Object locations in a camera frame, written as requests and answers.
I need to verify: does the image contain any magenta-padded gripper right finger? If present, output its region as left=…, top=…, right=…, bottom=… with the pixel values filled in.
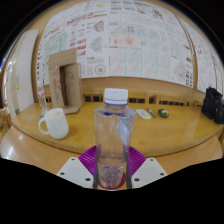
left=125, top=145, right=169, bottom=190

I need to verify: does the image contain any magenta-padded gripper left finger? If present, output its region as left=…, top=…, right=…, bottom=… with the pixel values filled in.
left=55, top=145, right=100, bottom=190

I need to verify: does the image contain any clear plastic water bottle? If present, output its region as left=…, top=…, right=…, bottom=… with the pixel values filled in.
left=93, top=87, right=137, bottom=188

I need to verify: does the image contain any flat round red coaster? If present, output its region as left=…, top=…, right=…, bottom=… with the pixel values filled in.
left=97, top=171, right=127, bottom=191

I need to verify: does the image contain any white ceramic mug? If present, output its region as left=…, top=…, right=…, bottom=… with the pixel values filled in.
left=37, top=107, right=70, bottom=140

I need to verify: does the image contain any white and yellow card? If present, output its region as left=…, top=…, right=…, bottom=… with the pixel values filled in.
left=135, top=108, right=152, bottom=121

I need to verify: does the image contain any dark pen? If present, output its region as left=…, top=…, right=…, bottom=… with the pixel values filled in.
left=146, top=106, right=157, bottom=119

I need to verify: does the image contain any small dark tape measure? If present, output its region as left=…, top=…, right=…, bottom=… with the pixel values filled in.
left=157, top=108, right=170, bottom=119

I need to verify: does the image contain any small clear red-labelled bottle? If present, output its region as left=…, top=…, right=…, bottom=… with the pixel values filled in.
left=36, top=86, right=48, bottom=118

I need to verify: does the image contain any brown cardboard arch model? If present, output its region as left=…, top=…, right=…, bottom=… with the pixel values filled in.
left=47, top=47, right=84, bottom=116

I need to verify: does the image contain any black bag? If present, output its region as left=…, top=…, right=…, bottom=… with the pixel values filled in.
left=200, top=86, right=224, bottom=125

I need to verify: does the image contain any white upright panel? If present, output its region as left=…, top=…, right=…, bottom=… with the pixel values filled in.
left=5, top=29, right=40, bottom=118

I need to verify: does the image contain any narrow printed wall poster sheet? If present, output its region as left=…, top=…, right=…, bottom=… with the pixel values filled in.
left=179, top=15, right=224, bottom=96

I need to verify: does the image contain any wide printed wall poster sheet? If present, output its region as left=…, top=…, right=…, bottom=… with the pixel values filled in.
left=34, top=0, right=196, bottom=90

